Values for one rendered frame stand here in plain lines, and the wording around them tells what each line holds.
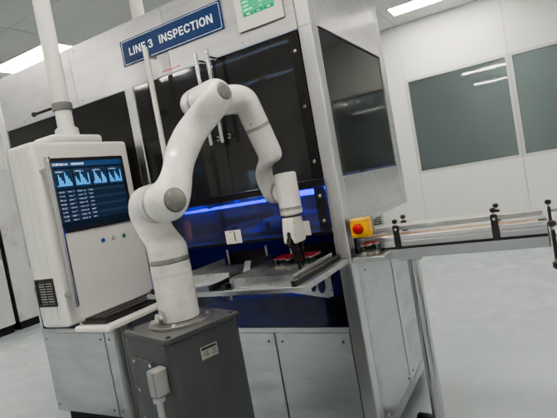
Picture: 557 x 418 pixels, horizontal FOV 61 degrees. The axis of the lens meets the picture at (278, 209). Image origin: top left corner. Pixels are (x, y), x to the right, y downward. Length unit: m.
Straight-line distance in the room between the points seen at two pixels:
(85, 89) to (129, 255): 0.91
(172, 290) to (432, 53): 5.52
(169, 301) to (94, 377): 1.67
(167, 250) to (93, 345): 1.63
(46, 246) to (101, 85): 0.92
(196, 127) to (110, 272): 0.96
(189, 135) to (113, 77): 1.11
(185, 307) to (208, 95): 0.64
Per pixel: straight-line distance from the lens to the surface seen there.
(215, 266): 2.21
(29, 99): 3.06
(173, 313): 1.44
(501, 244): 1.87
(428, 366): 2.10
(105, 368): 2.95
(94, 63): 2.65
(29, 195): 2.13
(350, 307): 1.95
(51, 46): 2.38
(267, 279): 1.63
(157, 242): 1.42
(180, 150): 1.47
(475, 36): 6.48
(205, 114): 1.51
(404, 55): 6.60
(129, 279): 2.31
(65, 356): 3.19
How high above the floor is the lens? 1.22
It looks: 3 degrees down
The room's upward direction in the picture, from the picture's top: 10 degrees counter-clockwise
